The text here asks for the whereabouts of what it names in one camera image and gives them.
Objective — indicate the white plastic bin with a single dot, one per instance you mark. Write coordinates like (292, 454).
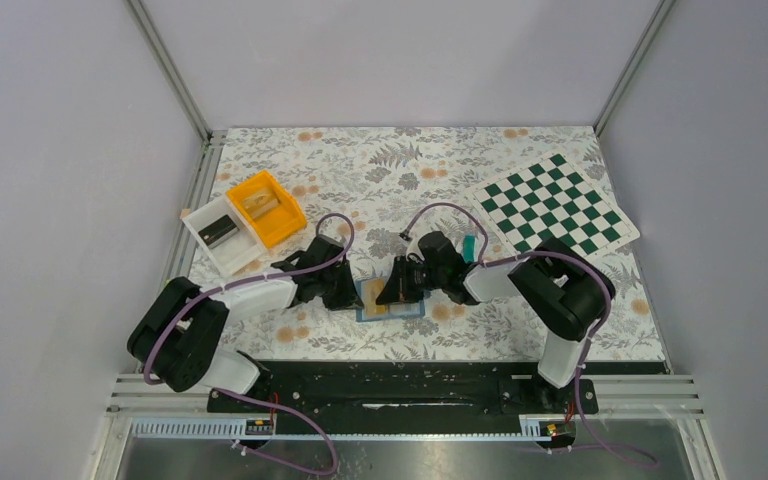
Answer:
(236, 252)

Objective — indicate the black item in white bin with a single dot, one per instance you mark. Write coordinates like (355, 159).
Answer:
(218, 231)

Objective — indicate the green white chessboard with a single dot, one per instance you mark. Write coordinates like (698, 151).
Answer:
(552, 198)

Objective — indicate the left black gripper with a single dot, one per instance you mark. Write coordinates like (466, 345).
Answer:
(341, 287)

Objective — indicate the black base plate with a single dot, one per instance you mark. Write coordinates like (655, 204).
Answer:
(393, 398)

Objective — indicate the item in orange bin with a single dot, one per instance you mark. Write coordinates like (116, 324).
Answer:
(260, 203)

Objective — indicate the orange plastic bin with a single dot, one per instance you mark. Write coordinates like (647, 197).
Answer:
(273, 213)

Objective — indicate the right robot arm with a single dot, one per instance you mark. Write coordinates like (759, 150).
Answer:
(568, 294)

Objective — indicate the blue card holder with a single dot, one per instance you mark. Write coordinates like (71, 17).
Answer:
(397, 311)

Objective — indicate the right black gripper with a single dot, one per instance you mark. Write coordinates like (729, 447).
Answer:
(408, 282)

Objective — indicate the gold credit card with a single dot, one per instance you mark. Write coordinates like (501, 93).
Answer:
(371, 290)

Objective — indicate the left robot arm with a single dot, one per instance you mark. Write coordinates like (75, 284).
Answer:
(178, 338)

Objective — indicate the floral table mat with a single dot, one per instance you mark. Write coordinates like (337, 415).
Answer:
(370, 183)

